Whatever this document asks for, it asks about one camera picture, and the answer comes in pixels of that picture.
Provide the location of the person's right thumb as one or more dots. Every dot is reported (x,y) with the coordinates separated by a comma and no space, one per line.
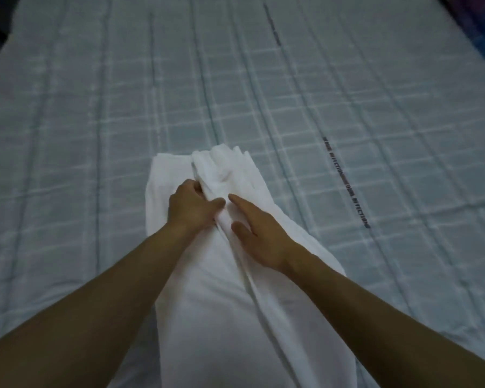
(241,232)

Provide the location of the person's left thumb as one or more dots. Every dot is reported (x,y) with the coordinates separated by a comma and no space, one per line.
(216,205)

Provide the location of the person's right forearm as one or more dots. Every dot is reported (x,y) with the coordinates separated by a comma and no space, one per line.
(388,331)

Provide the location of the person's left hand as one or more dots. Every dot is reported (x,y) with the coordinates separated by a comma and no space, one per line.
(190,208)

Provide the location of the light blue checked bedsheet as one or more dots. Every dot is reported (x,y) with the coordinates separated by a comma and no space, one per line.
(307,96)

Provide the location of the blue purple patterned fabric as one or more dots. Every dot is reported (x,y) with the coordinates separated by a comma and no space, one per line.
(475,24)

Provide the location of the person's right hand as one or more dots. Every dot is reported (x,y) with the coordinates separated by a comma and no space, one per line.
(266,238)

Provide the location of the white cloth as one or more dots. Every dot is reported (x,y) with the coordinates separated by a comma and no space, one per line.
(226,311)

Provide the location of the person's left forearm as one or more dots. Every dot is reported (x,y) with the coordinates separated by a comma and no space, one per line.
(81,311)

